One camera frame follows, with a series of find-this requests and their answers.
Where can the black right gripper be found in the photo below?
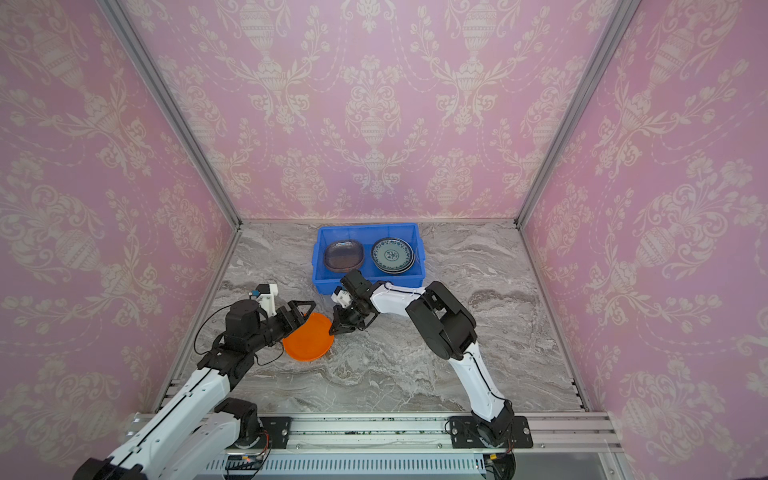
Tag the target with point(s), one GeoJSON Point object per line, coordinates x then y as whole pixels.
{"type": "Point", "coordinates": [349, 309]}

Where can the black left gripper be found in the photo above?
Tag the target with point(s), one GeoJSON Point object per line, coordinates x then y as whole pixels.
{"type": "Point", "coordinates": [297, 316]}

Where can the orange round plate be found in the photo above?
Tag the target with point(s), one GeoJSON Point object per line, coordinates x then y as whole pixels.
{"type": "Point", "coordinates": [311, 341]}

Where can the pink glass plate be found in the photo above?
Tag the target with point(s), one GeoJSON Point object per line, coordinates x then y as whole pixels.
{"type": "Point", "coordinates": [344, 256]}

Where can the teal patterned round plate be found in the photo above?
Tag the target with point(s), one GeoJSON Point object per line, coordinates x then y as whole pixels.
{"type": "Point", "coordinates": [392, 255]}

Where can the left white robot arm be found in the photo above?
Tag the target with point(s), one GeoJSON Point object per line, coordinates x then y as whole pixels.
{"type": "Point", "coordinates": [202, 420]}

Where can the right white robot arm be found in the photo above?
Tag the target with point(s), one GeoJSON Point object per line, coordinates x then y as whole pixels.
{"type": "Point", "coordinates": [448, 330]}

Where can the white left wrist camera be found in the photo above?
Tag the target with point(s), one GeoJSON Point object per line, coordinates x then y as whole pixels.
{"type": "Point", "coordinates": [265, 295]}

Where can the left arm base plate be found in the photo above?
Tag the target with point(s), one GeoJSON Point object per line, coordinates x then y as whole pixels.
{"type": "Point", "coordinates": [274, 433]}

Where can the aluminium front rail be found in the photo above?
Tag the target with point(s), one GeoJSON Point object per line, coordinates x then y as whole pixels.
{"type": "Point", "coordinates": [566, 445]}

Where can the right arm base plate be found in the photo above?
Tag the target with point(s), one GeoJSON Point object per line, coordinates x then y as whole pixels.
{"type": "Point", "coordinates": [465, 433]}

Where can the left aluminium corner post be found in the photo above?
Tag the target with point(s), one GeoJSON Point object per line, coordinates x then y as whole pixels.
{"type": "Point", "coordinates": [146, 66]}

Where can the aluminium corner post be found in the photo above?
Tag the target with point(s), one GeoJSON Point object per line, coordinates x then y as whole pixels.
{"type": "Point", "coordinates": [605, 49]}
{"type": "Point", "coordinates": [146, 66]}

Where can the right aluminium corner post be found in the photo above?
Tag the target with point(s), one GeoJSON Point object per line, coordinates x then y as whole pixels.
{"type": "Point", "coordinates": [605, 49]}

